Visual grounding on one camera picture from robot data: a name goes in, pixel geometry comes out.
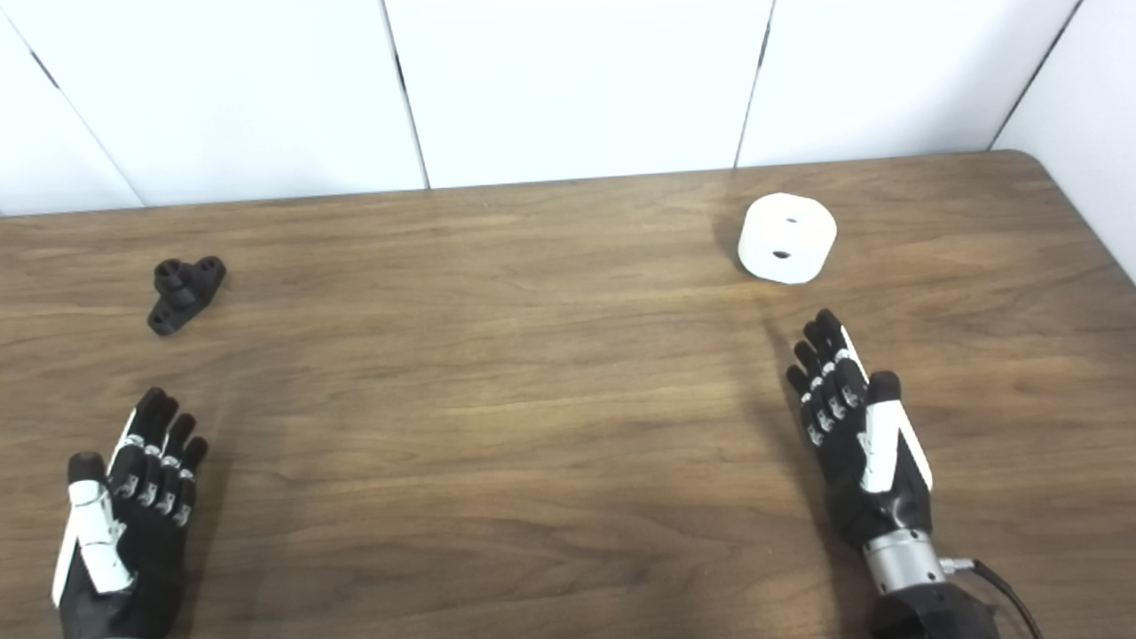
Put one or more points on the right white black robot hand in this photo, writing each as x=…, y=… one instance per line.
x=874, y=501

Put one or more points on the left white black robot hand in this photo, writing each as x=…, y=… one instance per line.
x=146, y=568

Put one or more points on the black plastic holder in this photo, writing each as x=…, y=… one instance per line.
x=182, y=297

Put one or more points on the round white plastic piece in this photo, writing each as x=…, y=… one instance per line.
x=785, y=235

